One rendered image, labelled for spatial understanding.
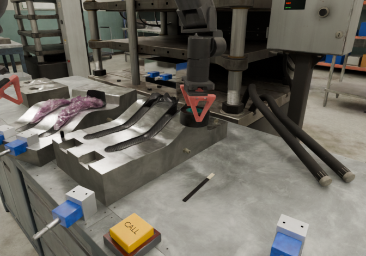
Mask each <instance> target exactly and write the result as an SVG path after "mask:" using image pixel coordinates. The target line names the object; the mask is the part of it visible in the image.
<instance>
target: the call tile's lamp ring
mask: <svg viewBox="0 0 366 256"><path fill-rule="evenodd" d="M154 233H155V235H153V236H152V237H151V238H149V239H148V240H147V241H146V242H144V243H143V244H142V245H140V246H139V247H138V248H136V249H135V250H134V251H133V252H131V253H130V254H127V253H126V252H125V251H124V250H123V249H122V248H121V247H120V246H119V245H118V244H117V243H116V242H115V241H114V240H113V239H112V238H111V237H110V236H109V235H110V231H109V232H108V233H106V234H105V235H104V237H105V238H106V239H107V240H108V241H109V242H110V243H111V244H112V245H113V246H114V247H115V248H116V249H117V250H118V251H119V252H120V253H121V254H122V255H123V256H133V255H135V254H136V253H137V252H138V251H140V250H141V249H142V248H143V247H145V246H146V245H147V244H148V243H150V242H151V241H152V240H153V239H155V238H156V237H157V236H159V235H160V234H161V233H160V232H158V231H157V230H156V229H155V228H154Z"/></svg>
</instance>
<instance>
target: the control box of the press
mask: <svg viewBox="0 0 366 256"><path fill-rule="evenodd" d="M363 2H364V0H272V7H271V16H270V25H269V27H267V29H266V38H268V39H267V49H268V50H280V51H283V52H284V57H283V72H284V76H285V78H286V80H287V82H288V84H289V87H290V92H291V94H290V101H289V107H288V113H287V116H288V117H289V118H290V119H291V120H292V121H293V122H294V123H295V124H297V125H298V126H299V127H300V128H302V124H303V118H304V113H305V109H306V103H307V98H308V92H309V86H310V81H311V77H312V72H313V67H314V66H315V65H316V64H317V63H318V62H319V61H320V60H321V59H322V58H323V57H324V56H325V55H335V56H343V55H345V54H348V53H350V52H352V48H353V43H354V40H355V36H356V32H357V27H358V23H359V18H360V15H361V11H362V6H363ZM289 53H290V55H291V57H292V59H293V61H294V63H295V70H294V76H293V81H292V80H291V78H290V76H289V74H288V71H287V66H286V65H287V59H288V54H289Z"/></svg>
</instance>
